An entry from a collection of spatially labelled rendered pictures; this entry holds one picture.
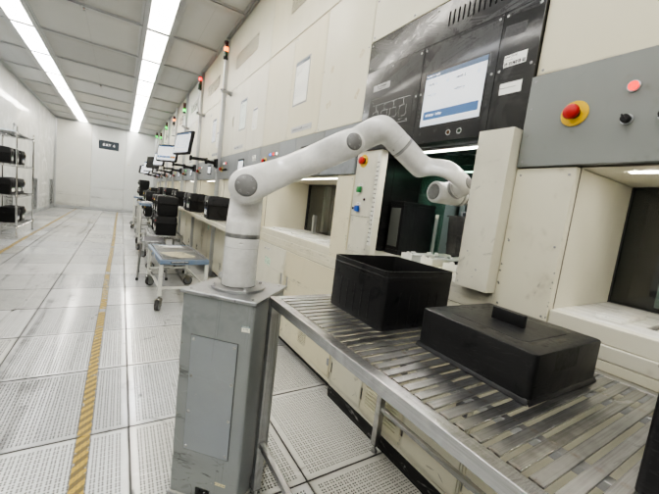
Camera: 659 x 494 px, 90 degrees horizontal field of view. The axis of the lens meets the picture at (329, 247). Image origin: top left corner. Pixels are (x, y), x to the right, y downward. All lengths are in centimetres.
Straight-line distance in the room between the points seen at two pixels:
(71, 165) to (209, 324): 1369
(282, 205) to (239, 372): 211
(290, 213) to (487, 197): 220
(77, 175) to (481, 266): 1418
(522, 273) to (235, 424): 105
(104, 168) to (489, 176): 1406
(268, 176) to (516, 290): 88
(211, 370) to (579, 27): 152
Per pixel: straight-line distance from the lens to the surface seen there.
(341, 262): 110
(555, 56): 132
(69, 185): 1471
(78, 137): 1475
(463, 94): 145
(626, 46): 125
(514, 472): 60
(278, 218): 308
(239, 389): 123
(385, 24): 199
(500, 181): 120
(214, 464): 142
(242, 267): 118
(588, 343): 94
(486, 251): 120
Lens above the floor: 108
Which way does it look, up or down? 7 degrees down
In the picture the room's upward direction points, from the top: 7 degrees clockwise
